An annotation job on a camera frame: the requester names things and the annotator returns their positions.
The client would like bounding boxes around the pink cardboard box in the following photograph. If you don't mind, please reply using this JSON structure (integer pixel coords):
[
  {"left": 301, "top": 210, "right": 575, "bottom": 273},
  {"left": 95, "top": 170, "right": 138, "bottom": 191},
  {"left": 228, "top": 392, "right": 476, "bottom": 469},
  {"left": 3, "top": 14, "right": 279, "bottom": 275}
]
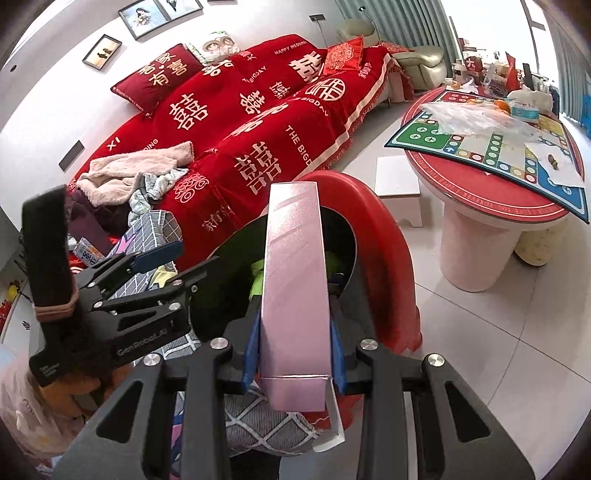
[{"left": 259, "top": 181, "right": 332, "bottom": 412}]

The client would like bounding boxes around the black trash bin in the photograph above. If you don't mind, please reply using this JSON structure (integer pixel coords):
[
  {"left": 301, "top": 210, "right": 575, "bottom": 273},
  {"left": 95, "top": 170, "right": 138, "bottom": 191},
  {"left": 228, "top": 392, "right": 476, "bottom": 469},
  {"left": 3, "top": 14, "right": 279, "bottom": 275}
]
[{"left": 191, "top": 207, "right": 356, "bottom": 342}]

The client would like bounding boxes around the person's left hand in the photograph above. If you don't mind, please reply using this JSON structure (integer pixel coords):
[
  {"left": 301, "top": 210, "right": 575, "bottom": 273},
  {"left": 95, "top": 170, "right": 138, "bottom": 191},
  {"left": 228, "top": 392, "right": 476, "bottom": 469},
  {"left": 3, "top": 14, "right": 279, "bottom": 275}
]
[{"left": 39, "top": 375, "right": 114, "bottom": 418}]

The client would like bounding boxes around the tall light blue can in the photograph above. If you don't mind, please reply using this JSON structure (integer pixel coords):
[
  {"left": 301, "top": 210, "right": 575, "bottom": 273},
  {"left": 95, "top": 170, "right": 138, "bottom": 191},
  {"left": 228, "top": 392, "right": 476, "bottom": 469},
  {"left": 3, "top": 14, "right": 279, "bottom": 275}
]
[{"left": 73, "top": 237, "right": 104, "bottom": 267}]

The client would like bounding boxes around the dark purple garment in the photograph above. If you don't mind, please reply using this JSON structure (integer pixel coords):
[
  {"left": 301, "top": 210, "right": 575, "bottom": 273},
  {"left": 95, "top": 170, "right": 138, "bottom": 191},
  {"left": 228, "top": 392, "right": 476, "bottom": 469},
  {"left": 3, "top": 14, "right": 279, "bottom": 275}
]
[{"left": 66, "top": 189, "right": 130, "bottom": 255}]

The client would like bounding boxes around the green crumpled wrapper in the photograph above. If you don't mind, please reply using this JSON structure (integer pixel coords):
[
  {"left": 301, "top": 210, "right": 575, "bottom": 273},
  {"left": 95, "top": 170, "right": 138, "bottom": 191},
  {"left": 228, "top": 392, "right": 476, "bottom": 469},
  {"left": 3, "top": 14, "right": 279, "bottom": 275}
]
[{"left": 249, "top": 252, "right": 342, "bottom": 300}]

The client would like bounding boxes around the beige fluffy blanket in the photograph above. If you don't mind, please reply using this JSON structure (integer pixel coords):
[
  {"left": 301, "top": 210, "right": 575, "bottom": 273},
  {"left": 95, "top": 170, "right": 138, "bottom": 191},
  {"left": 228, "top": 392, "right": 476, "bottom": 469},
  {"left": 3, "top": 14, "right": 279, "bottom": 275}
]
[{"left": 76, "top": 141, "right": 194, "bottom": 207}]

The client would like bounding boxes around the grey checked tablecloth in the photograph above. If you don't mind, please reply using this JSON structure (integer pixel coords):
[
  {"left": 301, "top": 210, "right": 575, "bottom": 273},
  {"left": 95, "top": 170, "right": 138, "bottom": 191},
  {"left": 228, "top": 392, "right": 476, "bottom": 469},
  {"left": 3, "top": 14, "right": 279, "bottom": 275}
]
[{"left": 105, "top": 209, "right": 320, "bottom": 480}]

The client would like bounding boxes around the red plastic chair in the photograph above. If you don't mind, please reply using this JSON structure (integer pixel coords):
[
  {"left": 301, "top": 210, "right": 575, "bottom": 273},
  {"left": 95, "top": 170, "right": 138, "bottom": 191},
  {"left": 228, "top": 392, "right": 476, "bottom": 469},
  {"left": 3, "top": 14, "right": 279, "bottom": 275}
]
[{"left": 294, "top": 169, "right": 424, "bottom": 430}]

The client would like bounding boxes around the red embroidered cushion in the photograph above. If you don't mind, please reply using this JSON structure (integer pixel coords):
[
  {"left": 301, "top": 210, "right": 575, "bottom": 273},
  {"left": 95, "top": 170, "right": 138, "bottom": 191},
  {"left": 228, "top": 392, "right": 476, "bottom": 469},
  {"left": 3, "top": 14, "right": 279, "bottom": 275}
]
[{"left": 110, "top": 43, "right": 204, "bottom": 116}]

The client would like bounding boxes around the red sofa with cover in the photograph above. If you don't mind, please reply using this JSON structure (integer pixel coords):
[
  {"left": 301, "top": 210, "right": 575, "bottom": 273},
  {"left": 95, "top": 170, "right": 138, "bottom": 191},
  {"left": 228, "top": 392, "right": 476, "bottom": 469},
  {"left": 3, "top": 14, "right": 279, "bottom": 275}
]
[{"left": 69, "top": 34, "right": 413, "bottom": 269}]

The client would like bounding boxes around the red round coffee table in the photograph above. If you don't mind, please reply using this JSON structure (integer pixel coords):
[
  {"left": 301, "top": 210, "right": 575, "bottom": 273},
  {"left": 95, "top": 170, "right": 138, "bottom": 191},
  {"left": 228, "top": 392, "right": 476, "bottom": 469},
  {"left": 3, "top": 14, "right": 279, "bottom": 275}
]
[{"left": 400, "top": 85, "right": 585, "bottom": 294}]

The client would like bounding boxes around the colourful ludo game mat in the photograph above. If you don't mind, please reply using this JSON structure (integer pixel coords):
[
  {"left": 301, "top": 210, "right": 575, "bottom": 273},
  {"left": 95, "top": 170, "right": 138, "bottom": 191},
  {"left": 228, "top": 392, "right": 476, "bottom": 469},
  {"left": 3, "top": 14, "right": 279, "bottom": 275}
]
[{"left": 385, "top": 88, "right": 590, "bottom": 224}]

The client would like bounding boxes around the small red square cushion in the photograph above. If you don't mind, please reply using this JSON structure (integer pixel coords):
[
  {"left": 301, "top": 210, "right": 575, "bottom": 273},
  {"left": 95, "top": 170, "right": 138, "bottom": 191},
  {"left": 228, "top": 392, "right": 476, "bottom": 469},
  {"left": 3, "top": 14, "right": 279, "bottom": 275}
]
[{"left": 322, "top": 36, "right": 363, "bottom": 76}]

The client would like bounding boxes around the clear plastic bag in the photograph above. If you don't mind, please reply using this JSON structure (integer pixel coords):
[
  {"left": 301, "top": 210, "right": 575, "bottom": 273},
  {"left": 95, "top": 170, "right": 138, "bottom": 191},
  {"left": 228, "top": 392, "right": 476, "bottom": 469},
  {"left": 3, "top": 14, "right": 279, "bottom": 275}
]
[{"left": 421, "top": 102, "right": 541, "bottom": 143}]

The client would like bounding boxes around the beige leather armchair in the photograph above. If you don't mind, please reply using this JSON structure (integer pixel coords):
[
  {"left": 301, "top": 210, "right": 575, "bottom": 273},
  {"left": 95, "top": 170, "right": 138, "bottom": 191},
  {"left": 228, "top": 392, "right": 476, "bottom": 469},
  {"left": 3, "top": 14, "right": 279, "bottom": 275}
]
[{"left": 337, "top": 19, "right": 448, "bottom": 91}]

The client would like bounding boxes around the small landscape picture frame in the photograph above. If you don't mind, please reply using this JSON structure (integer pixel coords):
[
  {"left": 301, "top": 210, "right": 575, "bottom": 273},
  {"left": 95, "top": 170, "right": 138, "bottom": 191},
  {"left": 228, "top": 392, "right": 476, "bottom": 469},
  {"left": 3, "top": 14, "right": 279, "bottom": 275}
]
[{"left": 82, "top": 34, "right": 122, "bottom": 71}]

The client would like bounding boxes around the picture frame pair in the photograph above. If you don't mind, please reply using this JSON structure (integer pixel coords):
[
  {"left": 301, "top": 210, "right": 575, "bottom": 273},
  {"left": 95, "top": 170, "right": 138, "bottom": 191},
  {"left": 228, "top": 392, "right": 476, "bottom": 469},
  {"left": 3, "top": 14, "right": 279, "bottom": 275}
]
[{"left": 118, "top": 0, "right": 202, "bottom": 40}]

